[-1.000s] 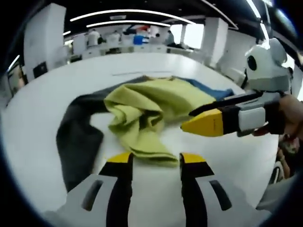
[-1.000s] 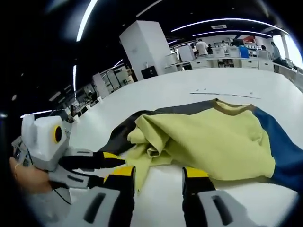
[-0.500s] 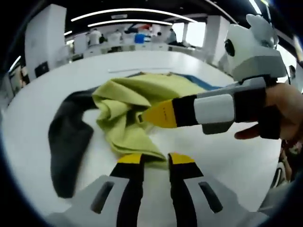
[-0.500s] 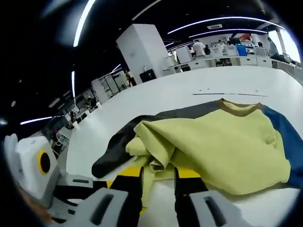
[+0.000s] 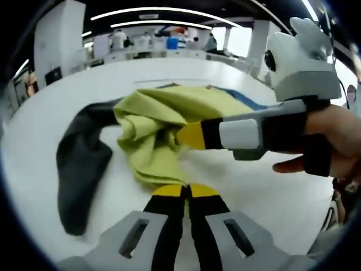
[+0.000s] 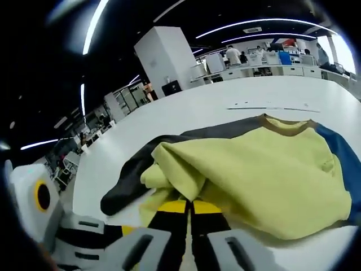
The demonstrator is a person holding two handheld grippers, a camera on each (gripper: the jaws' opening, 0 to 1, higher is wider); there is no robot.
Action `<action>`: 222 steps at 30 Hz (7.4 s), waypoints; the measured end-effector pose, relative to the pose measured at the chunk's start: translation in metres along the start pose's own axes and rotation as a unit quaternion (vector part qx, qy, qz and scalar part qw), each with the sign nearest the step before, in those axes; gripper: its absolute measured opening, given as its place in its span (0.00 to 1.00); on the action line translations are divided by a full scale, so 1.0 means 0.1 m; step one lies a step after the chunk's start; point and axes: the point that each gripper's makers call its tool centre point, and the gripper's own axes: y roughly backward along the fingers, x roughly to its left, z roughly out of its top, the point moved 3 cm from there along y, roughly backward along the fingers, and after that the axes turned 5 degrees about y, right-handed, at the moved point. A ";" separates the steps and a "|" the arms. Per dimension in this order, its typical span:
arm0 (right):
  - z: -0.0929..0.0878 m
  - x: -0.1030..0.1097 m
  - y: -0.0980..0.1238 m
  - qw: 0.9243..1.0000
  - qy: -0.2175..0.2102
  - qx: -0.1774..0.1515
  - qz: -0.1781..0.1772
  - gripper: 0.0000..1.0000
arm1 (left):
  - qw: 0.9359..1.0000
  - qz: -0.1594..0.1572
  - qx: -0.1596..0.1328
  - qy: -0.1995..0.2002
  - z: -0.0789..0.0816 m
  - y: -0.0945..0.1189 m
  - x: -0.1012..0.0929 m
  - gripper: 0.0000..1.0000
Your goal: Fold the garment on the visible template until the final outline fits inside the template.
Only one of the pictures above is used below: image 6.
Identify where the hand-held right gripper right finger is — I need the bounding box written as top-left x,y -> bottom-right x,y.
191,201 -> 271,271

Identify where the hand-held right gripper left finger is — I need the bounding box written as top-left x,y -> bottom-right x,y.
101,200 -> 189,271

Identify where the yellow blue grey long-sleeve garment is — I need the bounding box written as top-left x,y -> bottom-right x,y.
100,113 -> 361,241

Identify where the thin template tape line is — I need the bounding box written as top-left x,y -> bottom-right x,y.
227,106 -> 321,113

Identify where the glass door cabinet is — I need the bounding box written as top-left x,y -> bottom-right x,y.
104,84 -> 149,121

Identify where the white cabinet unit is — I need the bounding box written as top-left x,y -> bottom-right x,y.
205,53 -> 226,74

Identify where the white low cabinet row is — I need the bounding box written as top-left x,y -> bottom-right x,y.
191,64 -> 322,84

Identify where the white square pillar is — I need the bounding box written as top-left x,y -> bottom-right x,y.
134,26 -> 197,98

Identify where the long curved ceiling light strip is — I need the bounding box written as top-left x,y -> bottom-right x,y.
221,33 -> 316,44
196,18 -> 338,39

